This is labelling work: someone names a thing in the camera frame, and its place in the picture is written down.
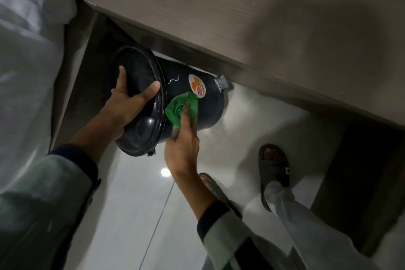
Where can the white bed sheet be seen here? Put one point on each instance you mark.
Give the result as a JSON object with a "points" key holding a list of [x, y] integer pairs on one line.
{"points": [[28, 57]]}

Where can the person's right fingers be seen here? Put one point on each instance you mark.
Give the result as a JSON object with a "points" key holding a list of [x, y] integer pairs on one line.
{"points": [[187, 124]]}

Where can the person's left hand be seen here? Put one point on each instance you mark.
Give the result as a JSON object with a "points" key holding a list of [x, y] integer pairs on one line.
{"points": [[121, 110]]}

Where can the grey sandal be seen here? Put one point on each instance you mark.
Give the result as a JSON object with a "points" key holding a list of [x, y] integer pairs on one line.
{"points": [[215, 187], [275, 168]]}

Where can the person's left forearm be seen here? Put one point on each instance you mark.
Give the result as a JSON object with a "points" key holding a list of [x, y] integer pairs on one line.
{"points": [[57, 190]]}

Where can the green cleaning cloth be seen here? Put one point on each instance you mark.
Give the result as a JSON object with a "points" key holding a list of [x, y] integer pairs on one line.
{"points": [[177, 108]]}

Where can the person's right leg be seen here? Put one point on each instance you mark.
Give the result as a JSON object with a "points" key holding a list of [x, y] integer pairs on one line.
{"points": [[310, 231]]}

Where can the person's left thumb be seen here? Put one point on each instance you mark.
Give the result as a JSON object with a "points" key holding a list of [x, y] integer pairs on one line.
{"points": [[147, 92]]}

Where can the brown wooden desk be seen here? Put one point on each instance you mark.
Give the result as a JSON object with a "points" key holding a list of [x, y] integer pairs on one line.
{"points": [[253, 13]]}

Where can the black pedal trash bin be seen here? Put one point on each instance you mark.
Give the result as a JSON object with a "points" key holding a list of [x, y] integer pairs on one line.
{"points": [[208, 111]]}

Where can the person's right forearm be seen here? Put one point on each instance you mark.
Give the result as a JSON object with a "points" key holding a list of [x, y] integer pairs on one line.
{"points": [[221, 231]]}

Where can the person's right hand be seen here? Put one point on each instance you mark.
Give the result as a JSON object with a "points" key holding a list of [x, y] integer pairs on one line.
{"points": [[183, 152]]}

